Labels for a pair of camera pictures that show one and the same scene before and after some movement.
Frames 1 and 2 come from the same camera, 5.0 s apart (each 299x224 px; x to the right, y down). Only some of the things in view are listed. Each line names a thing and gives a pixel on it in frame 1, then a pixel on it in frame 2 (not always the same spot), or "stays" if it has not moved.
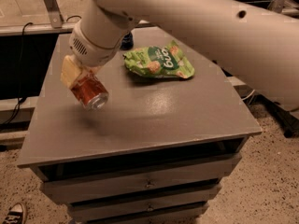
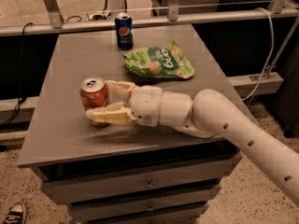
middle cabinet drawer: x=194 y=199 stays
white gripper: x=88 y=51 to x=146 y=105
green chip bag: x=166 y=61 stays
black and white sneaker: x=16 y=215 stays
